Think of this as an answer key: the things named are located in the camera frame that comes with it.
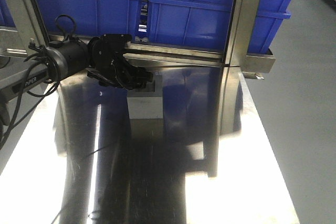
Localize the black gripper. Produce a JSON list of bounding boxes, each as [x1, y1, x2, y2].
[[88, 34, 153, 90]]

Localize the gray square base block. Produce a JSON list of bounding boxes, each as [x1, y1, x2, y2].
[[127, 76, 163, 120]]

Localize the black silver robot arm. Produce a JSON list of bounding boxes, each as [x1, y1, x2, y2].
[[1, 34, 153, 126]]

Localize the blue plastic bin left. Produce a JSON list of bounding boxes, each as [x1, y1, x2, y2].
[[36, 0, 144, 37]]

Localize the blue plastic bin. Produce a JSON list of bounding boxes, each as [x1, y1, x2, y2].
[[36, 0, 144, 37], [147, 0, 291, 54]]

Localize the blue plastic bin right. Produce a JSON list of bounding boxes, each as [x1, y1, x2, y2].
[[147, 0, 291, 54]]

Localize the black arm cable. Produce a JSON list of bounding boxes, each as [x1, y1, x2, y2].
[[0, 14, 77, 151]]

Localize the stainless steel rack frame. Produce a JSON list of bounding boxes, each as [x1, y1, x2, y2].
[[0, 0, 276, 83]]

